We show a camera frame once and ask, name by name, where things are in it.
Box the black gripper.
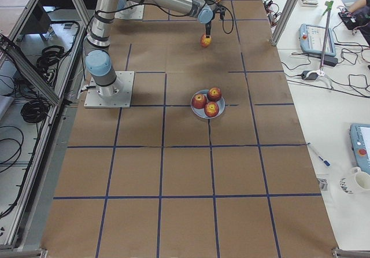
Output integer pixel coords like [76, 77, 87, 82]
[205, 5, 226, 38]

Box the red yellow apple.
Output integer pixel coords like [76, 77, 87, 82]
[200, 34, 212, 48]

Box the red apple on plate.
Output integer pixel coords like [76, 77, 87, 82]
[207, 87, 222, 102]
[191, 93, 208, 109]
[203, 101, 219, 117]

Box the light blue plate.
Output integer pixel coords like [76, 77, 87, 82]
[190, 88, 225, 119]

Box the teach pendant tablet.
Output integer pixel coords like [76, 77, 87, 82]
[299, 24, 336, 57]

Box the long reach grabber tool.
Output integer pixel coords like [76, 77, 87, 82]
[316, 1, 334, 90]

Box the black power adapter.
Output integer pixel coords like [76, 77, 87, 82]
[323, 56, 338, 67]

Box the blue white pen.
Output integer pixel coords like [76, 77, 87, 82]
[307, 142, 331, 167]

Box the white mug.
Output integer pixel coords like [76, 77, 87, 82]
[339, 167, 369, 194]

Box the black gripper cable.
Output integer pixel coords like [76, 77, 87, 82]
[199, 0, 235, 35]

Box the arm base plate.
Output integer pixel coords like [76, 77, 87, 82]
[114, 1, 144, 20]
[84, 71, 135, 108]

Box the aluminium frame post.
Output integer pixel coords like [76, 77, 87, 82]
[270, 0, 298, 46]

